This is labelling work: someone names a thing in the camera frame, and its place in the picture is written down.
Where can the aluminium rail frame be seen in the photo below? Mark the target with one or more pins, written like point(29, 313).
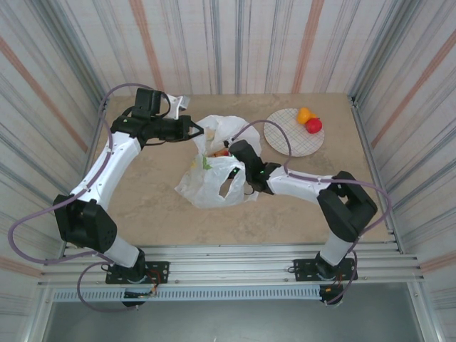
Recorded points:
point(231, 263)

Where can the yellow fruit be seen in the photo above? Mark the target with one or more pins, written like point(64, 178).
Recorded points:
point(305, 114)

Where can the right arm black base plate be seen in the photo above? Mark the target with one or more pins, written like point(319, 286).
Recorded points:
point(304, 269)

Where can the white checked plate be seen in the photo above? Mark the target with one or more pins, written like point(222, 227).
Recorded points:
point(285, 137)

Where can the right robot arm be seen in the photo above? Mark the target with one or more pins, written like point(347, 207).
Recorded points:
point(303, 185)

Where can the red apple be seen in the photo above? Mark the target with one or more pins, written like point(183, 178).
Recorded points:
point(313, 126)

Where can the red yellow peach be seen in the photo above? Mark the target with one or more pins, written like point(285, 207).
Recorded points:
point(225, 153)

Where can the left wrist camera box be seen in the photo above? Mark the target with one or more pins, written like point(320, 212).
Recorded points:
point(180, 105)

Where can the white fruit-print plastic bag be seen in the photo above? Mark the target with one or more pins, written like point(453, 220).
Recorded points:
point(206, 185)

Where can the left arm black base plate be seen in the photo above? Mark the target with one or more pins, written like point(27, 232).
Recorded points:
point(160, 272)

